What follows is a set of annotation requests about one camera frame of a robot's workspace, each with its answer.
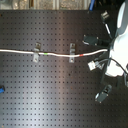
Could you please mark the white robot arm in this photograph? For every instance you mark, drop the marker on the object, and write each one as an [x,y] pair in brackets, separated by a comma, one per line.
[119,51]

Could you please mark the white connector plug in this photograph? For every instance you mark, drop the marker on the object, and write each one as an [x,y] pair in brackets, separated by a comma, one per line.
[93,65]

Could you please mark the black perforated breadboard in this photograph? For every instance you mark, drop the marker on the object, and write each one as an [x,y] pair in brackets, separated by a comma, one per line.
[54,93]

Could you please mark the small grey connector top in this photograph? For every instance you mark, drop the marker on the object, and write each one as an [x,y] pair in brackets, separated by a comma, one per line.
[105,16]

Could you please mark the right metal cable clip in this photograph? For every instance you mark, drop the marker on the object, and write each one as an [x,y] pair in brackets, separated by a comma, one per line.
[72,52]

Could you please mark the metal cable clip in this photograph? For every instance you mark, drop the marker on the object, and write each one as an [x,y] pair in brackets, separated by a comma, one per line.
[36,52]
[72,52]

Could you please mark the left metal cable clip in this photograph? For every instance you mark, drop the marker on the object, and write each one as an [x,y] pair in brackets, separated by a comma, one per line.
[36,52]

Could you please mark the black camera module upper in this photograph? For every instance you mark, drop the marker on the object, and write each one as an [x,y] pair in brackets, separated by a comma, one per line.
[90,40]

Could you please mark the black camera module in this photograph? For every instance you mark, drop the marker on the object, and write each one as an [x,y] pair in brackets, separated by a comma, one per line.
[103,94]
[90,40]

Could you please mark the black camera module lower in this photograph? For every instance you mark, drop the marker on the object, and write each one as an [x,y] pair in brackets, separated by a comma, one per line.
[103,94]

